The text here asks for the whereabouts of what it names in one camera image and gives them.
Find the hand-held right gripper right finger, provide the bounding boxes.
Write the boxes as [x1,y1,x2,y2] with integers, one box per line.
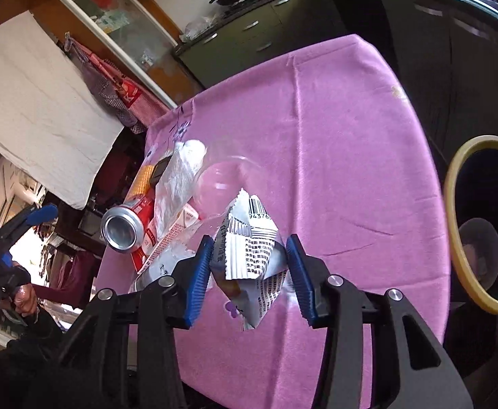
[285,233,474,409]

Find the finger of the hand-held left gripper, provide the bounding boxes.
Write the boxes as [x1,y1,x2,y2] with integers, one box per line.
[2,203,59,239]

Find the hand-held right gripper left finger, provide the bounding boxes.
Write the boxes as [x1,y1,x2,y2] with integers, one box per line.
[55,234,216,409]

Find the white barcode snack wrapper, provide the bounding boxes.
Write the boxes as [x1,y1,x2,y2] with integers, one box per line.
[208,190,294,332]

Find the yellow-rimmed black trash bin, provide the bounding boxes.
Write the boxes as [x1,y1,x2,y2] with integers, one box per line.
[443,135,498,317]

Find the person's left hand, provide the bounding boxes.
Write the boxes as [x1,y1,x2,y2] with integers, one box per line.
[11,283,39,318]

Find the clear plastic wrapper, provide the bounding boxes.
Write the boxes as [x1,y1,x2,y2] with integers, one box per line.
[132,222,209,294]

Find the red and white carton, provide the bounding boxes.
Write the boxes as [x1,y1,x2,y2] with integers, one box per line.
[130,203,203,273]

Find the silver and red soda can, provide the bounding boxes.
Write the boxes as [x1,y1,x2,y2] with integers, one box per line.
[100,198,156,253]

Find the clear plastic cup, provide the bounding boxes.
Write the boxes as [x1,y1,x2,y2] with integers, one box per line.
[193,155,258,219]

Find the orange snack packet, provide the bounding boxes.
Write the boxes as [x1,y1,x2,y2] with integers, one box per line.
[123,164,156,202]

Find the silver foil bag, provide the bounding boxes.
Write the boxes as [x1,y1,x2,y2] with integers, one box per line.
[153,140,207,239]

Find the white hanging cloth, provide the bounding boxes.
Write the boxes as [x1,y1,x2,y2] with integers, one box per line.
[0,11,124,210]

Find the small black box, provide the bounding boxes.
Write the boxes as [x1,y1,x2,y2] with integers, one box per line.
[149,157,174,188]

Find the pink floral tablecloth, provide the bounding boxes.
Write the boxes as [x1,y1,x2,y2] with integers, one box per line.
[91,34,452,409]

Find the red checkered apron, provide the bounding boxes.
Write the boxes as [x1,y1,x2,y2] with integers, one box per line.
[64,32,170,135]

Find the clear plastic bowl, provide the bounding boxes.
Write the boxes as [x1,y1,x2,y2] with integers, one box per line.
[457,217,498,294]

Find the glass sliding door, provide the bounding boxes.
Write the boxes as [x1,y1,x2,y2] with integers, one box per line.
[40,0,178,108]

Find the green base cabinet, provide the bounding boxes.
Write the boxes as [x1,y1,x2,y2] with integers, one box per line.
[174,0,347,90]

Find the crumpled plastic bag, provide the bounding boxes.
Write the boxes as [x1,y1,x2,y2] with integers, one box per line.
[183,17,216,42]

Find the dark base cabinet run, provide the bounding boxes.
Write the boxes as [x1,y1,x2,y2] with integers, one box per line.
[330,0,498,171]

